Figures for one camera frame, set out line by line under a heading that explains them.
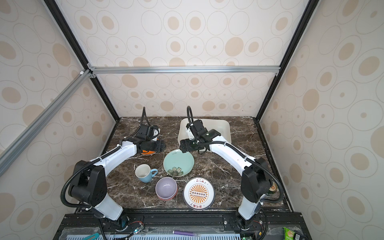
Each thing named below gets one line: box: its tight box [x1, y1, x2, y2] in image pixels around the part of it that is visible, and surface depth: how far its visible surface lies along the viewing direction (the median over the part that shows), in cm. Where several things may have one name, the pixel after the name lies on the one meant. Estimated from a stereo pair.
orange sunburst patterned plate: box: [182, 177, 215, 211], surface depth 83 cm
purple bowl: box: [155, 176, 178, 201], surface depth 82 cm
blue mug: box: [135, 163, 159, 183], surface depth 85 cm
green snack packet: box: [283, 227, 296, 240], surface depth 71 cm
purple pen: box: [172, 230, 201, 237], surface depth 73 cm
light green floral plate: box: [163, 149, 195, 178], surface depth 94 cm
